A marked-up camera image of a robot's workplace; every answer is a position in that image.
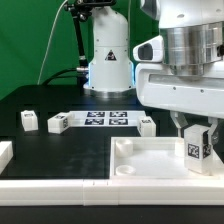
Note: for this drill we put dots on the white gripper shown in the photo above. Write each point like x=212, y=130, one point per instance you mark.
x=203, y=95

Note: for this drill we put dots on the white square table top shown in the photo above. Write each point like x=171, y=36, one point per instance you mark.
x=154, y=158

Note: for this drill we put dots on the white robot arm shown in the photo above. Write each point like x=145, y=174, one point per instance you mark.
x=180, y=70

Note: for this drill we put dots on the white fiducial marker sheet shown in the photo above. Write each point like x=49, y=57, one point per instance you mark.
x=105, y=118

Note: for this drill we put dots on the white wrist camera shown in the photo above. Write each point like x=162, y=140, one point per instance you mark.
x=150, y=51

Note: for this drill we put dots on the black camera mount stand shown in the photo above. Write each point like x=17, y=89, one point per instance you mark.
x=80, y=11

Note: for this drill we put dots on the white obstacle front wall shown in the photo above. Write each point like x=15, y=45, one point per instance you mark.
x=112, y=192

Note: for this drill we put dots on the white obstacle wall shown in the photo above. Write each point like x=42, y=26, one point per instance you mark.
x=6, y=154
x=112, y=192

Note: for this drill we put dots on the white obstacle left wall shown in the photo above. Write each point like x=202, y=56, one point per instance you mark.
x=6, y=154

